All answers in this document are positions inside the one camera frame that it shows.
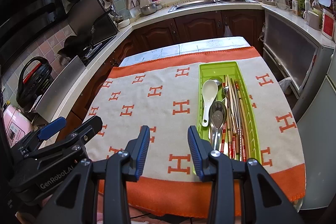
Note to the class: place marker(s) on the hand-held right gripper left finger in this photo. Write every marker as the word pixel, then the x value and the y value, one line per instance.
pixel 141 150

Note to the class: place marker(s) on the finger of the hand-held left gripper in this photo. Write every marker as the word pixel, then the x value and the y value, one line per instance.
pixel 52 127
pixel 89 125

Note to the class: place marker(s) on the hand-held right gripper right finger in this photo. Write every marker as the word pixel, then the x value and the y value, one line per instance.
pixel 195 150

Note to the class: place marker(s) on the pale fine-patterned chopstick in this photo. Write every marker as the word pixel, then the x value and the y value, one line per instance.
pixel 242 146

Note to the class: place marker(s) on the metal chopstick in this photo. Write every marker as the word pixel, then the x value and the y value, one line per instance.
pixel 236 113

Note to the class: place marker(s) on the white ceramic spoon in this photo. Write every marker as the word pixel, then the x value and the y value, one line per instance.
pixel 210 90

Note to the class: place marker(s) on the small metal spoon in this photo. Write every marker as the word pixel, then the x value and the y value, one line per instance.
pixel 225 90

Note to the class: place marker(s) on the green plastic tray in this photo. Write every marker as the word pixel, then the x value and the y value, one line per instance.
pixel 206 71

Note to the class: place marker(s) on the orange and cream printed blanket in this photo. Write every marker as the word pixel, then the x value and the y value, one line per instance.
pixel 157 121

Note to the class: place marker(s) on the pink appliance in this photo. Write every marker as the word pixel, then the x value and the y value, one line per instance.
pixel 14 124

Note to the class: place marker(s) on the black pressure cooker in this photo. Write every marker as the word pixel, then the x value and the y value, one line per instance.
pixel 34 82

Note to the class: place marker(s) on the low steel splash plate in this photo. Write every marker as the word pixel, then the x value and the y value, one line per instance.
pixel 63 79

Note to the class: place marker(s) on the gas stove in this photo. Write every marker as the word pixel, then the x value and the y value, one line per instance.
pixel 94 50

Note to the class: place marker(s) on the black wok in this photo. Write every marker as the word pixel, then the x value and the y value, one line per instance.
pixel 74 43

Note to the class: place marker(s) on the white plastic bag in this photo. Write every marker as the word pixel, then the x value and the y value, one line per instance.
pixel 285 85

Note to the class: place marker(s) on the tall steel stove shield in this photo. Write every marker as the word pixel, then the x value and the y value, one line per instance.
pixel 84 6

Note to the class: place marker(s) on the grey refrigerator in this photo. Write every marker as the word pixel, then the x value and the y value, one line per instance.
pixel 317 148

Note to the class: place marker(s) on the hanging plastic bag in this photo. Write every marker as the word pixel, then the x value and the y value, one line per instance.
pixel 227 32

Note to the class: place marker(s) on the brown wooden kitchen cabinets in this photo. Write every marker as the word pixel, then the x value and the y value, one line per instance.
pixel 194 27

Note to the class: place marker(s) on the black range hood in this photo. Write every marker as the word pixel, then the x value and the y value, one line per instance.
pixel 31 3

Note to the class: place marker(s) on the steel pot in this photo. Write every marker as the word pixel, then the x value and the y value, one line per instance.
pixel 148 8

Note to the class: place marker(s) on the steel sink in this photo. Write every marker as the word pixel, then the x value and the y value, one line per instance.
pixel 191 5

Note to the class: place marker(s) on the white mug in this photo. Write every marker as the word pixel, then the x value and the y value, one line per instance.
pixel 312 20

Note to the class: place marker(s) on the green box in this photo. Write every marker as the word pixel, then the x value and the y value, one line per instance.
pixel 298 5

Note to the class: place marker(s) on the red container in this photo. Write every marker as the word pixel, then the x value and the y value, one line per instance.
pixel 328 24

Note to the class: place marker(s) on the white bottle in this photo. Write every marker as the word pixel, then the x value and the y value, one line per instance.
pixel 307 3

